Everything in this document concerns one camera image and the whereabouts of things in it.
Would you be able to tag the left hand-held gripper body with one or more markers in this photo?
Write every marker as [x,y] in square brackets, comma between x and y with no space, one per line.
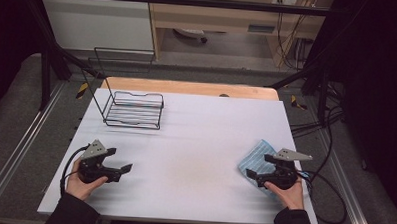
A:
[91,170]

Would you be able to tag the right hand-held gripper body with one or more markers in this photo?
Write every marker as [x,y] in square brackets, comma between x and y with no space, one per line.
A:
[284,178]

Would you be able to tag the blue striped cloth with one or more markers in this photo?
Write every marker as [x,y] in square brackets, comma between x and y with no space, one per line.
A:
[256,157]

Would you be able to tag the person's right hand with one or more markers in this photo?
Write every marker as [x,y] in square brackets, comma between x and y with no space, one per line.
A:
[292,198]

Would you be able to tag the person's left hand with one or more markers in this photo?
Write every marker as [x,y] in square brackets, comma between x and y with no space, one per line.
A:
[78,188]

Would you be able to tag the yellow black tape marker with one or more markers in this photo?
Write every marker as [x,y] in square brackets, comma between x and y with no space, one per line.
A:
[297,103]
[82,90]

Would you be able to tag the white table cover board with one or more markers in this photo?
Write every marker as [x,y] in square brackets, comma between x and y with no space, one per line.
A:
[192,142]

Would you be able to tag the wooden table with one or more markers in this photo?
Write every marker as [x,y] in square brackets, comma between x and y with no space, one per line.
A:
[187,88]

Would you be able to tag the white cabinet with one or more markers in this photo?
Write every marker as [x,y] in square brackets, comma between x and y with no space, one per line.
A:
[96,21]

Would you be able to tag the white power strip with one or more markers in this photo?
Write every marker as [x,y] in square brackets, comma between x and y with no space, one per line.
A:
[191,33]

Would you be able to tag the light wooden desk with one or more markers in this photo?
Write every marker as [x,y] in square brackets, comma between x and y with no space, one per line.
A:
[216,21]

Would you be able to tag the black horizontal frame bar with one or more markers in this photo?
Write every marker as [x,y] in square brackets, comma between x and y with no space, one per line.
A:
[190,1]

